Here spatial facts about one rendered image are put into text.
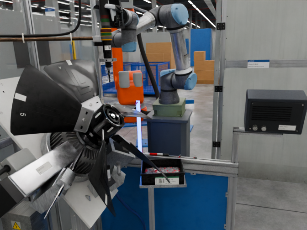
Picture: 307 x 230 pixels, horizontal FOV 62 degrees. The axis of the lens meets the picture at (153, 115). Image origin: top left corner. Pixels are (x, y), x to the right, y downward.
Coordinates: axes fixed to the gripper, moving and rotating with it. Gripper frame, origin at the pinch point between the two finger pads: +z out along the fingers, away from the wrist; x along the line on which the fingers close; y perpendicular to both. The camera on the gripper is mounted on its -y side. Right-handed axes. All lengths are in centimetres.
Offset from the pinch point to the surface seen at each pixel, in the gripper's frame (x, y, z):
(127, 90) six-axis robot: 133, 94, -361
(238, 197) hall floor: -65, 162, -145
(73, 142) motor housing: 8, 50, 14
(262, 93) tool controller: -64, 39, -37
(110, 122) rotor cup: -6.5, 42.4, 11.9
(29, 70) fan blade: 12.0, 21.8, 27.6
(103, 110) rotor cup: -3.2, 38.1, 10.2
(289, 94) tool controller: -76, 39, -37
